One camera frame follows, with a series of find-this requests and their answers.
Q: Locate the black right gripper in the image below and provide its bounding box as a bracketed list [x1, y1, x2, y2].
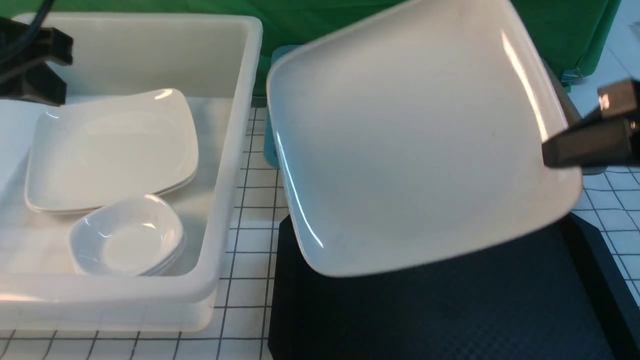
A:
[542, 78, 640, 168]

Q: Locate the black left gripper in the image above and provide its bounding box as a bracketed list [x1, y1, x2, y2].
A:
[0, 27, 74, 107]

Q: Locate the large white square plate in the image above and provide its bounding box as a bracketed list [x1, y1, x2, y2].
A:
[266, 0, 583, 277]

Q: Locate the small white dish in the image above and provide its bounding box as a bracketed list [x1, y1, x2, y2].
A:
[68, 194, 186, 255]
[69, 235, 187, 277]

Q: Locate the lower white plate in tub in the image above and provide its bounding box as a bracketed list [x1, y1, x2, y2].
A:
[23, 170, 198, 215]

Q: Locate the brown plastic bin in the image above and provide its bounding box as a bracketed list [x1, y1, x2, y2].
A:
[541, 59, 607, 176]

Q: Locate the metal binder clip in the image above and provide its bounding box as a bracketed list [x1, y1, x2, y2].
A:
[560, 68, 584, 87]

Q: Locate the green cloth backdrop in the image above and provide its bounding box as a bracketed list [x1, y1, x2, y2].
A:
[52, 0, 620, 96]

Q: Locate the black serving tray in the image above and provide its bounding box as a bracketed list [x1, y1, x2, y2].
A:
[267, 214, 639, 360]

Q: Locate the large white plastic tub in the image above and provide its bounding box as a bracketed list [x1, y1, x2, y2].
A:
[1, 13, 262, 337]

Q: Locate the small white dish in tub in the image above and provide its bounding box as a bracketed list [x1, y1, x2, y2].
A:
[69, 235, 187, 277]

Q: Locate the teal plastic bin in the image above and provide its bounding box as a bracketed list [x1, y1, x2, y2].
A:
[263, 44, 300, 170]

